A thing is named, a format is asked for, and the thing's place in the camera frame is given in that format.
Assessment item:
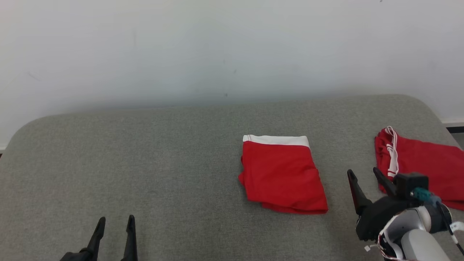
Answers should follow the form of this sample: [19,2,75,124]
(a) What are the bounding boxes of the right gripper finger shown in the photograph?
[373,167,398,198]
[347,169,373,216]

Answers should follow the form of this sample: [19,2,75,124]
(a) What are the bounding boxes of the thin black cable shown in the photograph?
[436,202,464,255]

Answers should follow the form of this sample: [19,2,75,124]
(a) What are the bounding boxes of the red shorts with white stripe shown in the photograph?
[238,135,329,215]

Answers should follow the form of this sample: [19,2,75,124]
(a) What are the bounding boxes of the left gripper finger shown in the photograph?
[87,217,106,261]
[121,215,138,261]

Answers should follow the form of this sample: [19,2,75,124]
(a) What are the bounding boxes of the red and white jersey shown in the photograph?
[374,126,464,211]

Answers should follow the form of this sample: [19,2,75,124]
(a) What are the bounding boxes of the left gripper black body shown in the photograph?
[60,248,92,261]

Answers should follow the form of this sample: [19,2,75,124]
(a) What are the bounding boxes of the grey fabric sofa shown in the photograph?
[0,94,464,261]

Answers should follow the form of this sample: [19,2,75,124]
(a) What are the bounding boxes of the thin red white wires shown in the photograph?
[364,214,399,261]

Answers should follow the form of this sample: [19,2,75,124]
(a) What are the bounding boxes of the teal cable connector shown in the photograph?
[411,187,442,204]

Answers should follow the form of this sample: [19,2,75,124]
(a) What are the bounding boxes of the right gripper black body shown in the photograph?
[356,196,422,242]

